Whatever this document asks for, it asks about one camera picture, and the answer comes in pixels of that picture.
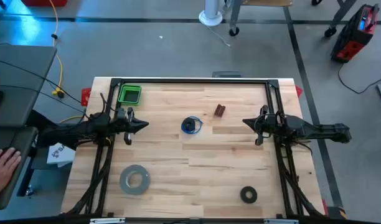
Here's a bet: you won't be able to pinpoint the red and black tool case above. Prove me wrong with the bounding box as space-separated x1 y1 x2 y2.
330 3 380 63

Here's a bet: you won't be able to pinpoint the blue cord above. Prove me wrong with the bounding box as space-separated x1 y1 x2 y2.
181 115 204 136

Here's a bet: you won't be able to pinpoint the reddish brown connector block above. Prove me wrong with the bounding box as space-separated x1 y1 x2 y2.
214 104 227 118

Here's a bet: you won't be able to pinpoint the green plastic bin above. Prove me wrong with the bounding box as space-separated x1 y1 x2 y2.
118 83 143 106

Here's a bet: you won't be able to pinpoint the yellow cable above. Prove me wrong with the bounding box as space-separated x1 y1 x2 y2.
49 0 67 99

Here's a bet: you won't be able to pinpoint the white floor cable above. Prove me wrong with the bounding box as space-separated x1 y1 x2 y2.
205 24 231 48

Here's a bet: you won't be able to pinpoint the wheeled cart with wooden top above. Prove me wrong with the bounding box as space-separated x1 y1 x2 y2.
229 0 294 37

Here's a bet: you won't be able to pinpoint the white printed box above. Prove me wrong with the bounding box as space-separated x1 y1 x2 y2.
46 142 77 168

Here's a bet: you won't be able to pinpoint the dark grey desk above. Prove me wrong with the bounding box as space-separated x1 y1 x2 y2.
0 126 39 211

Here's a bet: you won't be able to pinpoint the silver frame bracket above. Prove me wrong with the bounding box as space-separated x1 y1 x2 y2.
264 218 299 224
90 217 126 224

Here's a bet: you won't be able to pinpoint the grey wheeled cart legs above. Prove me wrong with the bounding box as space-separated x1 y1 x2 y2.
311 0 358 38

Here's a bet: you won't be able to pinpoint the small black tape roll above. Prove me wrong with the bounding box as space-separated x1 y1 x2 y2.
240 185 258 205

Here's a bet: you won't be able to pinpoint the red floor bin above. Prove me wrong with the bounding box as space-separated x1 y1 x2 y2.
21 0 68 7

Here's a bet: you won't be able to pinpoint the black aluminium table frame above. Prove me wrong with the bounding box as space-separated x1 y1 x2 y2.
64 77 325 218

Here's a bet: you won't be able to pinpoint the person's hand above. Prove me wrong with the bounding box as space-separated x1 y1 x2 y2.
0 147 22 206

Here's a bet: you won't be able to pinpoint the black floor cable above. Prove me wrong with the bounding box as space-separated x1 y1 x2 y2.
337 62 381 95

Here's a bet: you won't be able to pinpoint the black cord spool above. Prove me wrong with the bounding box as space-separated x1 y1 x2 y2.
181 117 197 133

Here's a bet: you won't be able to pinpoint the grey tape roll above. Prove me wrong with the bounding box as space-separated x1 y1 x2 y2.
119 164 151 196

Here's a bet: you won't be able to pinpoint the white pole base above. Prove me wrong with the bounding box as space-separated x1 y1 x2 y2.
199 0 224 27

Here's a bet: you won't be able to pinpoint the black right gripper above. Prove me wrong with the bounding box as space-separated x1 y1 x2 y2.
242 105 278 146

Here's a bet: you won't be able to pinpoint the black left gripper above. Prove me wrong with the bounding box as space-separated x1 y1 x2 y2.
115 107 149 146

